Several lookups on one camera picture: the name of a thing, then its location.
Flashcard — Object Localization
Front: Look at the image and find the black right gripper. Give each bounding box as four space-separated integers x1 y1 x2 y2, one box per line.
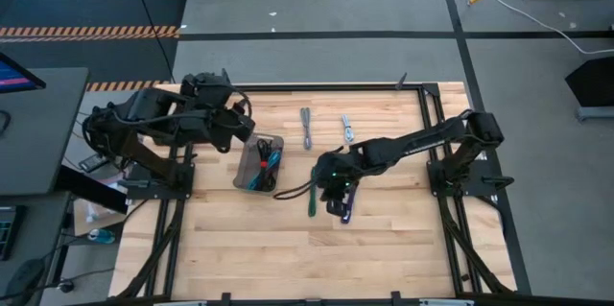
314 146 366 219

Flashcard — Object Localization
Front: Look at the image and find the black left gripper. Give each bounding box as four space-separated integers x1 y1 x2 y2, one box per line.
205 104 257 153

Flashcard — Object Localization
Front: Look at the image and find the green braided cable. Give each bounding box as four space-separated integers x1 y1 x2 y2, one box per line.
308 166 319 218

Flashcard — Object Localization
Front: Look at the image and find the translucent grey plastic bin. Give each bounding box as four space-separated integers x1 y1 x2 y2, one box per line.
232 132 285 196

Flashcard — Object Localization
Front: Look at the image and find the black cable with red strap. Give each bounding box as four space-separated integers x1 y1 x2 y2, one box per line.
256 137 278 192

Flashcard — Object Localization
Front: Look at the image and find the white braided cable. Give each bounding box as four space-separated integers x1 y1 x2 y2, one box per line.
341 113 355 145

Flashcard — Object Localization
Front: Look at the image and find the grey braided cable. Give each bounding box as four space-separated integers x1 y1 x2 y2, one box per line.
299 106 314 151

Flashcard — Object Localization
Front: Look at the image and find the black remote control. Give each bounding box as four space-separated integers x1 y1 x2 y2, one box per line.
78 152 110 174

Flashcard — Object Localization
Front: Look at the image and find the blue water bottle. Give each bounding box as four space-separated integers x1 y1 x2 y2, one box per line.
87 227 116 245

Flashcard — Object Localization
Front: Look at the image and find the dark grey desk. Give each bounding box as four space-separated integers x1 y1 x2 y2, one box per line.
0 66 91 197
0 190 73 306

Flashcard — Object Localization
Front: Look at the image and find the black hazard-striped floor mat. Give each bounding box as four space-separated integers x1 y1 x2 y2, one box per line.
0 0 189 92

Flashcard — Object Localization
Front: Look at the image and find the computer monitor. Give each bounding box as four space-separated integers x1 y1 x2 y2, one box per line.
0 51 48 95

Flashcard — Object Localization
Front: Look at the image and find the computer keyboard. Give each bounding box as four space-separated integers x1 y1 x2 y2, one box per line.
0 204 21 262

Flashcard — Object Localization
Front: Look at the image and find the black computer mouse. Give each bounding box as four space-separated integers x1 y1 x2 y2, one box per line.
3 257 47 300

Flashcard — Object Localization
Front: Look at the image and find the black panel stand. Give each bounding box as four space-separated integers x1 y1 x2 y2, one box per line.
564 55 614 123

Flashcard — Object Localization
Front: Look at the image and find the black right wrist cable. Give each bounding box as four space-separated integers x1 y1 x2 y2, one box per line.
272 179 319 200

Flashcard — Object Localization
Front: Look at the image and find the black aluminium table frame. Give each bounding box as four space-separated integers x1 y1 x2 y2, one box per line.
114 71 517 306

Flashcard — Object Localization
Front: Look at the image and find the black hanging cable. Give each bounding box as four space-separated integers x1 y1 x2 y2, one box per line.
126 0 177 82

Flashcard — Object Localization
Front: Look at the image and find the white floor cable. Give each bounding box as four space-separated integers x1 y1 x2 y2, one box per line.
482 0 614 57

